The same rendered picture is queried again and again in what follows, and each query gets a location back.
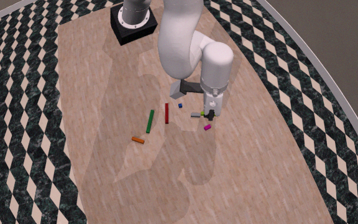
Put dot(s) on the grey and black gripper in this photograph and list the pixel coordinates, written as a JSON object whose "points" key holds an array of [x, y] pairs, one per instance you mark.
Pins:
{"points": [[212, 105]]}

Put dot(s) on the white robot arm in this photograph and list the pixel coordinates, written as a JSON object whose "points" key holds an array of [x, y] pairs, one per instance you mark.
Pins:
{"points": [[181, 47]]}

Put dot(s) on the magenta rod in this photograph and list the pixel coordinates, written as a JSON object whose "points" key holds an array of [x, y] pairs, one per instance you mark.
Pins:
{"points": [[207, 127]]}

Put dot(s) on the orange rod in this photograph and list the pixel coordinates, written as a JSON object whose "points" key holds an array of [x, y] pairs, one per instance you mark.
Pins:
{"points": [[138, 140]]}

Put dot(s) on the grey rectangular bar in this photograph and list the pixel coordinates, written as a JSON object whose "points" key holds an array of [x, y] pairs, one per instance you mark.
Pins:
{"points": [[195, 115]]}

